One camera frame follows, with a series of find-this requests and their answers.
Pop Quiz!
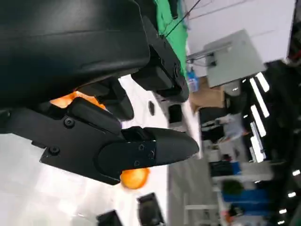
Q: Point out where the brown cardboard box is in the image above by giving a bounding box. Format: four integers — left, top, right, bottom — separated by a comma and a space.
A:
189, 76, 226, 109

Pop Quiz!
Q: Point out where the green cloth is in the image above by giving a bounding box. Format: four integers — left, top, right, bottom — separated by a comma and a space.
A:
154, 0, 189, 73

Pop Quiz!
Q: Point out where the orange and white bread roll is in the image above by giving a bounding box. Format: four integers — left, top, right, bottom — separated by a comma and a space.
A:
49, 90, 151, 190

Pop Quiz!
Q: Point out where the blue box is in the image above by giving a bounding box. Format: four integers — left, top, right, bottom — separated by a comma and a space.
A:
187, 68, 199, 93

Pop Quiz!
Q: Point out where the thin black cable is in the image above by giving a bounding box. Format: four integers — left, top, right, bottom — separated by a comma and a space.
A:
164, 0, 203, 38

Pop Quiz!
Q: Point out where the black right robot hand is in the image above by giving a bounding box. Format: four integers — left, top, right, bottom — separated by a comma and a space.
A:
96, 192, 166, 226

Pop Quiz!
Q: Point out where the black square seat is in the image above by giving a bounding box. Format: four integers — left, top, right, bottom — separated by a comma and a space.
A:
168, 104, 183, 124

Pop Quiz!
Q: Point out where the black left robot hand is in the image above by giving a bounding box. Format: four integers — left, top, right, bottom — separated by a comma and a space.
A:
0, 0, 200, 186

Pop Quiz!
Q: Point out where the grey desk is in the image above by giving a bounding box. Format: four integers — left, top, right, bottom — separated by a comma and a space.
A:
203, 29, 268, 88

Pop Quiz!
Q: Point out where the white ceiling light strip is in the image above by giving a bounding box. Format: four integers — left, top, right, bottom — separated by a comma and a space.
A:
249, 77, 270, 118
255, 72, 270, 93
250, 105, 267, 137

